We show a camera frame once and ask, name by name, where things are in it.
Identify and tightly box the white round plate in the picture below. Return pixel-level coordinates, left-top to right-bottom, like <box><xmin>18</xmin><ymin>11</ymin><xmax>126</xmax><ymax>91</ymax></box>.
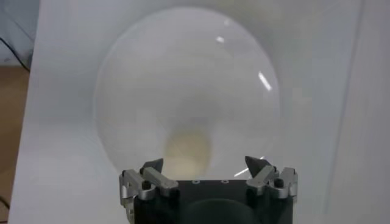
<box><xmin>93</xmin><ymin>6</ymin><xmax>281</xmax><ymax>181</ymax></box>

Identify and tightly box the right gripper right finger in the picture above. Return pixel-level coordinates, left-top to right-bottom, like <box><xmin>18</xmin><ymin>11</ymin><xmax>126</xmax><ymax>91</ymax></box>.
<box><xmin>244</xmin><ymin>155</ymin><xmax>299</xmax><ymax>204</ymax></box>

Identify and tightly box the black floor cable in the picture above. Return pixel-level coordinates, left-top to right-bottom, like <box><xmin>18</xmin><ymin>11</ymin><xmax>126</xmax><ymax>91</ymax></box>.
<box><xmin>0</xmin><ymin>36</ymin><xmax>33</xmax><ymax>73</ymax></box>

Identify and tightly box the white steamed baozi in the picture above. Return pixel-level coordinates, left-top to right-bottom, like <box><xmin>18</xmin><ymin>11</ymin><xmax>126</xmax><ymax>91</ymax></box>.
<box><xmin>163</xmin><ymin>130</ymin><xmax>213</xmax><ymax>180</ymax></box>

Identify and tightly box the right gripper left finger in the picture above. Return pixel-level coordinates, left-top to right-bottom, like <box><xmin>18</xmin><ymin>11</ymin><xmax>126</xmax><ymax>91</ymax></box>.
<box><xmin>118</xmin><ymin>158</ymin><xmax>180</xmax><ymax>211</ymax></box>

